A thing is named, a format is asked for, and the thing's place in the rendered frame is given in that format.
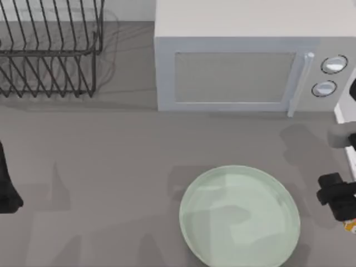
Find orange and white object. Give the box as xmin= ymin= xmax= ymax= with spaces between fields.
xmin=343 ymin=217 xmax=356 ymax=235

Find pale green round plate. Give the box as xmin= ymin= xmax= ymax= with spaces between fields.
xmin=179 ymin=164 xmax=301 ymax=267

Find small microwave knob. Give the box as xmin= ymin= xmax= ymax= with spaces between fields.
xmin=311 ymin=80 xmax=338 ymax=98

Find large microwave knob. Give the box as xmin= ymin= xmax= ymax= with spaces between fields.
xmin=320 ymin=54 xmax=349 ymax=75

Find microwave oven door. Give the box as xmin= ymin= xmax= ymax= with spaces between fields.
xmin=155 ymin=37 xmax=320 ymax=112

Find pale microwave oven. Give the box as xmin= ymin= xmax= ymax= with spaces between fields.
xmin=154 ymin=0 xmax=356 ymax=118

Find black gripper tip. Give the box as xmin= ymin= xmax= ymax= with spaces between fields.
xmin=0 ymin=141 xmax=24 ymax=215

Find pale microwave door handle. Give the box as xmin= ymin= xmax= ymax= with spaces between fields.
xmin=287 ymin=52 xmax=315 ymax=118

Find dark wire dish rack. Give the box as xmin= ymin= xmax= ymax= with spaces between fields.
xmin=0 ymin=0 xmax=106 ymax=98

